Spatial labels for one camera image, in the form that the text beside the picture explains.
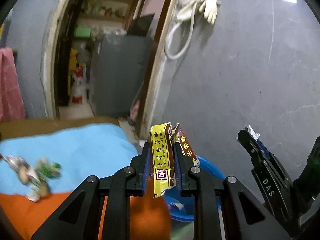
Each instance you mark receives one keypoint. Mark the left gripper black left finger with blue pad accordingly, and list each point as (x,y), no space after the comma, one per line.
(99,206)

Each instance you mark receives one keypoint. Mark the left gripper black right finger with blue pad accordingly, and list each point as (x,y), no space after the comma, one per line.
(223,208)

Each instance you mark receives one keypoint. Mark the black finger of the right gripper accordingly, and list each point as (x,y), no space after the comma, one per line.
(272,179)

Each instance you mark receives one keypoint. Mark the yellow and maroon snack wrapper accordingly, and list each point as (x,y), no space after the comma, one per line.
(172,157)

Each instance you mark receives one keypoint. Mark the blue plastic trash bin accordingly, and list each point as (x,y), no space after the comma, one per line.
(182,208)

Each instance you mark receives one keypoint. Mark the light blue cloth mat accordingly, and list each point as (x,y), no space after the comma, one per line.
(95,149)

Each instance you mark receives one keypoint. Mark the pink item on floor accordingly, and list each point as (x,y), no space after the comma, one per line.
(134,111)

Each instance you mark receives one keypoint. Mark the grey cabinet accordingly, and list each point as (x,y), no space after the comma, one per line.
(117,72)

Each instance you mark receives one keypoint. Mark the brown table cloth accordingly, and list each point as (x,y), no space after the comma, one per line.
(32,127)

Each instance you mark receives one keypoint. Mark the pink checked cloth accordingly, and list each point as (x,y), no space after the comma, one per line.
(12,107)

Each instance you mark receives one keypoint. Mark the black monitor screen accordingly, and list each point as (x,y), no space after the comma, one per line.
(140,26)

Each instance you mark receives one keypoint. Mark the green box on shelf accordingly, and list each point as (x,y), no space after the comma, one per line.
(82,32)

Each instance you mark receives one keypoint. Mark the wooden shelving unit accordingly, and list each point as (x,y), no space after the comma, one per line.
(107,14)

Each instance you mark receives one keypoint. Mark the white rubber gloves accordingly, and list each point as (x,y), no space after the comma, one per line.
(209,9)

